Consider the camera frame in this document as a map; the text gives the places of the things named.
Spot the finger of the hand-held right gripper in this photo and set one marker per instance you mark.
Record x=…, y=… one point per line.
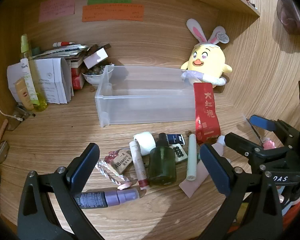
x=240, y=145
x=263, y=123

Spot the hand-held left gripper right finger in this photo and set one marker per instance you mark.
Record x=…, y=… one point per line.
x=215, y=170

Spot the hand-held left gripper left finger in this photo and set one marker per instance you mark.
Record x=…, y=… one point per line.
x=82, y=166

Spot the pink squeeze tube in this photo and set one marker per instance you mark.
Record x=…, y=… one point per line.
x=197, y=180

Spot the light green tube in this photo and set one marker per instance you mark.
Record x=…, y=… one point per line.
x=191, y=157

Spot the purple bottle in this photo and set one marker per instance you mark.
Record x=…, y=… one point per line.
x=107, y=198

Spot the red foil packet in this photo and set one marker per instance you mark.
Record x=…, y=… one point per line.
x=206, y=110

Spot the dark green bottle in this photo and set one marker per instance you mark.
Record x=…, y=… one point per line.
x=163, y=165

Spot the white red-capped tube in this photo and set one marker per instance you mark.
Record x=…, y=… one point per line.
x=138, y=162

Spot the white tape roll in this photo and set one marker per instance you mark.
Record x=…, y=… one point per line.
x=146, y=142

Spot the clear plastic bin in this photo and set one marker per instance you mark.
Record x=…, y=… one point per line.
x=145, y=100

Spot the person's right hand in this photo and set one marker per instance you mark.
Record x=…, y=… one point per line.
x=280, y=199

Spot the dark pen with pink charm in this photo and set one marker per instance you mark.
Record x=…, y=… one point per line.
x=268, y=144

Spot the green mahjong tile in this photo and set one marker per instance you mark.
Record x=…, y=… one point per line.
x=179, y=153

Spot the dark blue small box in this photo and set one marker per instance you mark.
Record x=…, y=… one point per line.
x=175, y=138

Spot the eyeglasses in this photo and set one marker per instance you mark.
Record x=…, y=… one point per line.
x=1, y=152
x=17, y=117

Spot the yellow chick plush toy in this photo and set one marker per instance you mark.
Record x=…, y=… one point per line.
x=207, y=58

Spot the pink pencil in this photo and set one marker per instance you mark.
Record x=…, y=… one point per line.
x=2, y=130

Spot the ceramic bowl of stones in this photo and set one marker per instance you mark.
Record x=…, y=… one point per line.
x=96, y=77

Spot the folded paper leaflet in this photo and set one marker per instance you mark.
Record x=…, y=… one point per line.
x=52, y=80

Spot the orange cream tube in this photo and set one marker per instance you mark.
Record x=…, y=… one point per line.
x=23, y=92

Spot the yellow spray bottle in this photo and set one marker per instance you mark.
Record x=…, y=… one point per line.
x=32, y=80

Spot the small white box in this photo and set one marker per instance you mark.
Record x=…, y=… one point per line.
x=95, y=58

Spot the dark brown round object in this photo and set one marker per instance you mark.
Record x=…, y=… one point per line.
x=290, y=12

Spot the white carton box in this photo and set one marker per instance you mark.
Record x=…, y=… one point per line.
x=15, y=72

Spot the red white pen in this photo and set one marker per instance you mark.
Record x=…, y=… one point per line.
x=62, y=44

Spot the orange sticky note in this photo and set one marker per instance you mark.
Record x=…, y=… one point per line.
x=112, y=13

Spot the pink sticky note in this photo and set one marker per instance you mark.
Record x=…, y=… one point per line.
x=57, y=7

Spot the green sticky note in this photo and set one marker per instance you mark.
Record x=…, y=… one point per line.
x=109, y=0

